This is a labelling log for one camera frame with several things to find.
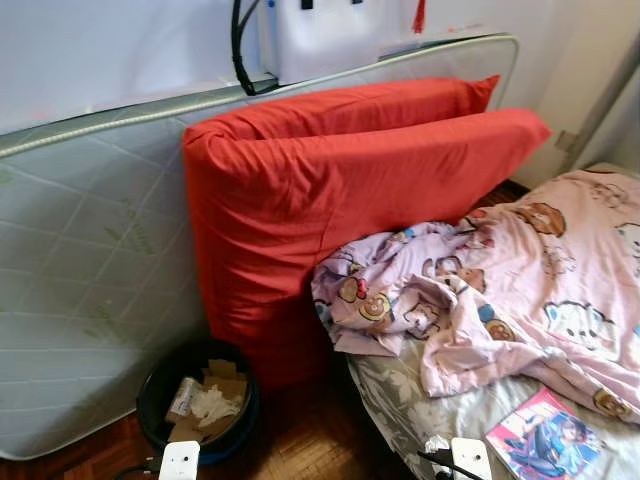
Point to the anime cover comic book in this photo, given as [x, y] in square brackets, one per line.
[545, 440]

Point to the pink cartoon print blanket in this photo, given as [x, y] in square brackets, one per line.
[530, 270]

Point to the bed with beige floral sheet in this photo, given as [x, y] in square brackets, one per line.
[410, 415]

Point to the red hanging tassel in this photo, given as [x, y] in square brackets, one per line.
[420, 18]

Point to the red folded mattress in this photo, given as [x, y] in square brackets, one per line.
[330, 200]

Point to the white plastic box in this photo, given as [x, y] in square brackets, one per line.
[330, 45]

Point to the brown cardboard scrap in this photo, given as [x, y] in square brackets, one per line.
[228, 385]

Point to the white crumpled tissue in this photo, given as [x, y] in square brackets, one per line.
[215, 405]

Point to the black waste bin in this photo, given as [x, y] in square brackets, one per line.
[148, 400]

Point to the wall socket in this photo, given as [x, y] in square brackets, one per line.
[567, 141]

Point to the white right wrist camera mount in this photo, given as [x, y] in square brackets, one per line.
[472, 460]

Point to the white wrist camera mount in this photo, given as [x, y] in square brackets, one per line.
[472, 460]
[180, 462]

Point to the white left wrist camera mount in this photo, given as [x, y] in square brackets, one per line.
[180, 462]

